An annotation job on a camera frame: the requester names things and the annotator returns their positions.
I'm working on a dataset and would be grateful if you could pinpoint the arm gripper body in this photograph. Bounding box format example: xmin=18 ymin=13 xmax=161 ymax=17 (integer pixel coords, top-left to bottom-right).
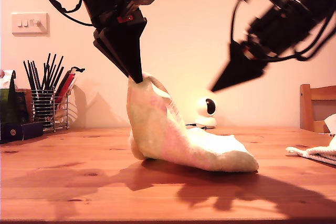
xmin=82 ymin=0 xmax=148 ymax=33
xmin=240 ymin=3 xmax=316 ymax=62

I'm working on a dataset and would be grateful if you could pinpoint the white pink-striped tea towel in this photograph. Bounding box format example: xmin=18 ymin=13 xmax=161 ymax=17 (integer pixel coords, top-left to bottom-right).
xmin=127 ymin=72 xmax=260 ymax=173

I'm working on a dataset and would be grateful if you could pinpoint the cream terry tea towel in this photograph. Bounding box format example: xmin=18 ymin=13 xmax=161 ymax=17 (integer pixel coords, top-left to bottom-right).
xmin=285 ymin=136 xmax=336 ymax=166

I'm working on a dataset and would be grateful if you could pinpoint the black drinking straw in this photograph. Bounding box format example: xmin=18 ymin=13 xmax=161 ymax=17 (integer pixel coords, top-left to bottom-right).
xmin=27 ymin=59 xmax=39 ymax=91
xmin=41 ymin=52 xmax=51 ymax=90
xmin=31 ymin=60 xmax=43 ymax=91
xmin=45 ymin=53 xmax=57 ymax=91
xmin=23 ymin=60 xmax=36 ymax=91
xmin=50 ymin=55 xmax=65 ymax=90
xmin=52 ymin=66 xmax=65 ymax=90

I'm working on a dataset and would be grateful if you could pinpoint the wooden chair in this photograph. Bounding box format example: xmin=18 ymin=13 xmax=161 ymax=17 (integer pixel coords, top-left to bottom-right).
xmin=300 ymin=83 xmax=336 ymax=133

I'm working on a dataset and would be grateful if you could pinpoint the green white paper bag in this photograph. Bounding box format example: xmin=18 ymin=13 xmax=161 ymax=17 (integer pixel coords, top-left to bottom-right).
xmin=0 ymin=69 xmax=29 ymax=141

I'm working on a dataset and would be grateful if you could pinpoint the dark box with round logo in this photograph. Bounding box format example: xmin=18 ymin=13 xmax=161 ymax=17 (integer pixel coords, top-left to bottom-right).
xmin=0 ymin=121 xmax=44 ymax=144

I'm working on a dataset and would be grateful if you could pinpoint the white round security camera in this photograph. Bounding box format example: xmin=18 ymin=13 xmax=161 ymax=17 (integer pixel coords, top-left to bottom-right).
xmin=194 ymin=97 xmax=218 ymax=130

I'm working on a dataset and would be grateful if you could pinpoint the black security camera cable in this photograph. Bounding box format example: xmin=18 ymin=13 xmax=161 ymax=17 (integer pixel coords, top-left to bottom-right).
xmin=185 ymin=122 xmax=208 ymax=131

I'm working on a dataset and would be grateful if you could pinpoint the white light switch plate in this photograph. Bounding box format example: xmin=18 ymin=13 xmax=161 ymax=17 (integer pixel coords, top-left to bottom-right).
xmin=11 ymin=12 xmax=50 ymax=37

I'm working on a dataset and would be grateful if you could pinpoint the chrome wire utensil holder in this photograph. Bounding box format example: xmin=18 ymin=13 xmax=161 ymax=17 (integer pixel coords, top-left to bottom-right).
xmin=31 ymin=87 xmax=70 ymax=132

